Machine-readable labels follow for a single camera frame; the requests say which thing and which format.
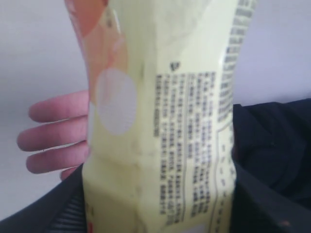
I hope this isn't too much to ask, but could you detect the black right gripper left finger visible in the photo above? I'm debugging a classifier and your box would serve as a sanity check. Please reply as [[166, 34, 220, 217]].
[[0, 166, 87, 233]]

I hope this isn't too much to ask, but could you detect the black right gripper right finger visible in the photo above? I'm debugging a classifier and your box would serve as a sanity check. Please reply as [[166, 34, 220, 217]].
[[230, 163, 311, 233]]

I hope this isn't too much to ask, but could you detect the yellow juice bottle red cap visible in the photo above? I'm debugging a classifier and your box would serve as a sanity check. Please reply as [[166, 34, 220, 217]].
[[66, 0, 257, 233]]

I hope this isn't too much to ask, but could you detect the black sleeved forearm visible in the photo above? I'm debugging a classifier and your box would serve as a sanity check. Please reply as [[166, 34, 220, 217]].
[[233, 99, 311, 206]]

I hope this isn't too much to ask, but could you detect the person's open bare hand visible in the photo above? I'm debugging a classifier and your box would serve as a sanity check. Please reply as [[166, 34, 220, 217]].
[[17, 90, 89, 180]]

